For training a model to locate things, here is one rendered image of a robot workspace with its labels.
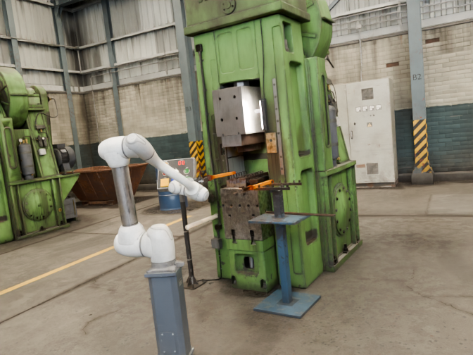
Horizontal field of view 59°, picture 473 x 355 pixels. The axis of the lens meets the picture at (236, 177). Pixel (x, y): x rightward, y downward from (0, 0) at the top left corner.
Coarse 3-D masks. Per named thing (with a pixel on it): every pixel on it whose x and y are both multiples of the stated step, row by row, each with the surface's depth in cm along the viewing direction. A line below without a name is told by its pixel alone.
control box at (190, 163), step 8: (168, 160) 381; (176, 160) 380; (184, 160) 378; (192, 160) 377; (176, 168) 376; (184, 168) 375; (192, 168) 374; (160, 176) 376; (168, 176) 375; (184, 176) 372; (192, 176) 371
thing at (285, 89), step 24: (264, 24) 340; (288, 24) 351; (264, 48) 343; (288, 48) 347; (264, 72) 346; (288, 72) 342; (288, 96) 340; (288, 120) 342; (288, 144) 346; (312, 144) 378; (288, 168) 349; (312, 168) 376; (288, 192) 352; (312, 192) 381; (312, 216) 384; (288, 240) 358; (312, 240) 377; (312, 264) 370
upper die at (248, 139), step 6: (258, 132) 377; (264, 132) 386; (222, 138) 362; (228, 138) 358; (234, 138) 355; (240, 138) 352; (246, 138) 359; (252, 138) 367; (258, 138) 377; (264, 138) 386; (222, 144) 363; (228, 144) 359; (234, 144) 356; (240, 144) 353; (246, 144) 359
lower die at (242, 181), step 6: (258, 174) 376; (264, 174) 384; (228, 180) 365; (234, 180) 361; (240, 180) 358; (246, 180) 357; (264, 180) 384; (228, 186) 366; (240, 186) 359; (246, 186) 357
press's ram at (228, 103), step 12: (216, 96) 359; (228, 96) 352; (240, 96) 346; (252, 96) 359; (216, 108) 360; (228, 108) 354; (240, 108) 348; (252, 108) 359; (216, 120) 362; (228, 120) 356; (240, 120) 349; (252, 120) 358; (216, 132) 364; (228, 132) 358; (240, 132) 351; (252, 132) 358
